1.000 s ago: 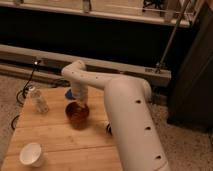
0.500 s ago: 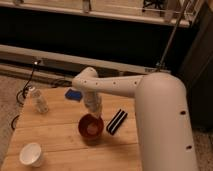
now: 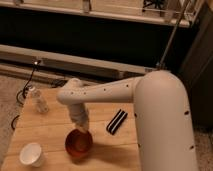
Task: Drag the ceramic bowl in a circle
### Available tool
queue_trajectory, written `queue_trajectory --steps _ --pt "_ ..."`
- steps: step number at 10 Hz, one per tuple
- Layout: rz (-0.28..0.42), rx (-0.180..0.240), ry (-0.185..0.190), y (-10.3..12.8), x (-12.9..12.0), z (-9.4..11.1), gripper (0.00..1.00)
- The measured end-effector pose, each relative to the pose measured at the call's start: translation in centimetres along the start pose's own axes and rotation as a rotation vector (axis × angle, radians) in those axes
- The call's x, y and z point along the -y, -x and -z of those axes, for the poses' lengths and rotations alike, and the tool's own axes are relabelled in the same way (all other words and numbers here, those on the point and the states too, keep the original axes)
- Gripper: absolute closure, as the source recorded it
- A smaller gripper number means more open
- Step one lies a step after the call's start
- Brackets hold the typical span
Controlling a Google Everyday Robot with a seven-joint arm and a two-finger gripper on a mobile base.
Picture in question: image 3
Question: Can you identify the orange ceramic bowl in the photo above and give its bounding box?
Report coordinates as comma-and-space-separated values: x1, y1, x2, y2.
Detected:
65, 129, 93, 158

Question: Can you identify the black cable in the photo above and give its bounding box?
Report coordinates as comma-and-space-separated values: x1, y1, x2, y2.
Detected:
10, 59, 42, 131

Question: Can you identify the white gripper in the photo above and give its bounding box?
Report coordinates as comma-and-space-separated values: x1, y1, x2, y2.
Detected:
68, 103, 89, 133

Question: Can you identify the white paper cup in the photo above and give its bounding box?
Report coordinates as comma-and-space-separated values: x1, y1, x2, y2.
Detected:
19, 143, 45, 167

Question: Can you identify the clear plastic bottle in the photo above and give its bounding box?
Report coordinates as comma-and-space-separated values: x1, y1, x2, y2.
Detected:
29, 87, 49, 114

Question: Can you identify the grey baseboard rail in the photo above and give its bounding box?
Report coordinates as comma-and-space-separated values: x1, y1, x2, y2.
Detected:
0, 44, 154, 79

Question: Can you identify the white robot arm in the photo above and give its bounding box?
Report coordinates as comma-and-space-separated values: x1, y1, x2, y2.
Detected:
57, 70, 199, 171

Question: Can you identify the black white striped block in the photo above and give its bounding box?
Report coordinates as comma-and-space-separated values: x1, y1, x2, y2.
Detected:
106, 110, 128, 135

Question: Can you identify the metal pole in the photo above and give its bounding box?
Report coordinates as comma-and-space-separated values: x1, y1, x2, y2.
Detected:
156, 0, 190, 70

